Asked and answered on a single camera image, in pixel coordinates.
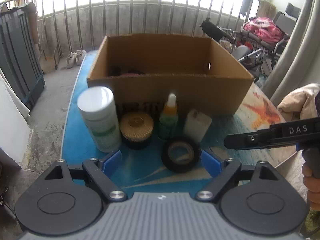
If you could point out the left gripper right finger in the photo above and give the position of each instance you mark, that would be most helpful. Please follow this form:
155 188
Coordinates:
211 162

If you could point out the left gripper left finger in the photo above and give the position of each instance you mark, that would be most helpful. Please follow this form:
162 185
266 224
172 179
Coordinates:
110 163

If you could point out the black electrical tape roll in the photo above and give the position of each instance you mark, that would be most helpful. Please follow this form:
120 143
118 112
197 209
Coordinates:
180 154

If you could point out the gold lid black jar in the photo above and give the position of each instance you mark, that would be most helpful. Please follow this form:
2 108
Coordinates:
136 129

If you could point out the white USB wall charger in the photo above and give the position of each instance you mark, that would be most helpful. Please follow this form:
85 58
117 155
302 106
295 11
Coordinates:
196 125

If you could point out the green dropper bottle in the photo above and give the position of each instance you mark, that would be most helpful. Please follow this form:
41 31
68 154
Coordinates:
168 118

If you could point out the white green supplement bottle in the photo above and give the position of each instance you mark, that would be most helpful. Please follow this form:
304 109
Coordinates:
98 110

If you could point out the pink collapsible silicone cup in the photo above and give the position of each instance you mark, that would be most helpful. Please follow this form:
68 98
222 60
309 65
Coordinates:
130 74

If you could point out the black cylindrical device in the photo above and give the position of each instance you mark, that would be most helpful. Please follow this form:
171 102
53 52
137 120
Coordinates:
116 71

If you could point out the person's right hand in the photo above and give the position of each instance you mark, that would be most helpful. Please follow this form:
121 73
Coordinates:
313 186

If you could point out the blue ocean print mat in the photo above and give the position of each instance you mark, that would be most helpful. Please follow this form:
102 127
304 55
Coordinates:
142 170

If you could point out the beige curtain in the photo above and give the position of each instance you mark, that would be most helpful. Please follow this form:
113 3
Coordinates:
298 55

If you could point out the large brown cardboard box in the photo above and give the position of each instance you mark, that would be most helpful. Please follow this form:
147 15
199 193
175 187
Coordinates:
202 74

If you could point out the wheelchair with pink blanket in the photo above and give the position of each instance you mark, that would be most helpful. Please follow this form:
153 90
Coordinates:
259 43

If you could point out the pair of beige shoes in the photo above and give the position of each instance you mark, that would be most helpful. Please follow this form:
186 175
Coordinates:
75 58

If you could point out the dark grey plastic cabinet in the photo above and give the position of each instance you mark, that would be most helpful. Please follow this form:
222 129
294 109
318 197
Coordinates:
19 61

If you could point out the metal balcony railing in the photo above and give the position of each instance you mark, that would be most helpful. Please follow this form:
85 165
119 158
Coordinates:
65 26

